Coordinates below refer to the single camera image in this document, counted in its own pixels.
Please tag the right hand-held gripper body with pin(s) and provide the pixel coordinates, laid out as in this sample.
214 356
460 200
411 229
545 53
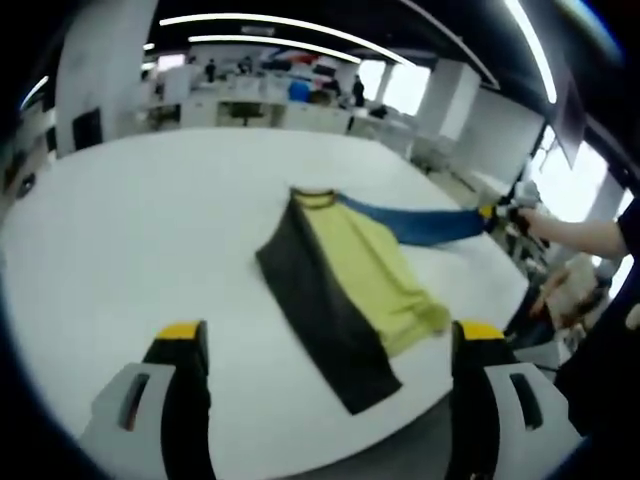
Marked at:
517 205

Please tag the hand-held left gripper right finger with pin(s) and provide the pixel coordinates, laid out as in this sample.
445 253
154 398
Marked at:
472 410

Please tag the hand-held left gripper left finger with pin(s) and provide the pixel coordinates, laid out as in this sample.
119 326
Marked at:
182 410

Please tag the yellow garment grey blue sleeves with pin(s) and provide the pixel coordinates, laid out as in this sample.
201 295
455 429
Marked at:
360 250

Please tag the person's right hand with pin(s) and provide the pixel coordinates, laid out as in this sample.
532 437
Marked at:
536 225

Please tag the tan and black object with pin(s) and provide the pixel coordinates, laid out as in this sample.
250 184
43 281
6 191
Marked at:
570 295

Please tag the hanging dark monitor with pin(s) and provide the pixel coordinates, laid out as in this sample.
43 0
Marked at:
570 115

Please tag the narrow white pillar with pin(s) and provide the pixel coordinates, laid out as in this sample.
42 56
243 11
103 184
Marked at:
450 95

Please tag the person's dark clothing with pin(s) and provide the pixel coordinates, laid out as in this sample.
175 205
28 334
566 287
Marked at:
610 360

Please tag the long ceiling light strip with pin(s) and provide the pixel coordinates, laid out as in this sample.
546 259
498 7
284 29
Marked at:
270 41
280 21
537 55

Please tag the white counter row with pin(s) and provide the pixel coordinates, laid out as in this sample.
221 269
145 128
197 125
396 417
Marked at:
310 115

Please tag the blue container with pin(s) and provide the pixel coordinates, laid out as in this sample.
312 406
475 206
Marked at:
299 92

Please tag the black office chair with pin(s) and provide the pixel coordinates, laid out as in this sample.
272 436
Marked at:
247 115

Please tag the black round object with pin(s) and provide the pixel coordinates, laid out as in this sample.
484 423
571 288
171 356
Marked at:
26 185

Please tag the black cabinet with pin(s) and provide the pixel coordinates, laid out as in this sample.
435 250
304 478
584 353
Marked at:
87 130

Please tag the wide white pillar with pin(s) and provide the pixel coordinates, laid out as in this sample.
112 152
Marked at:
105 70

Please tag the short ceiling light strip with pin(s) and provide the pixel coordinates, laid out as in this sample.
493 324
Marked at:
34 93

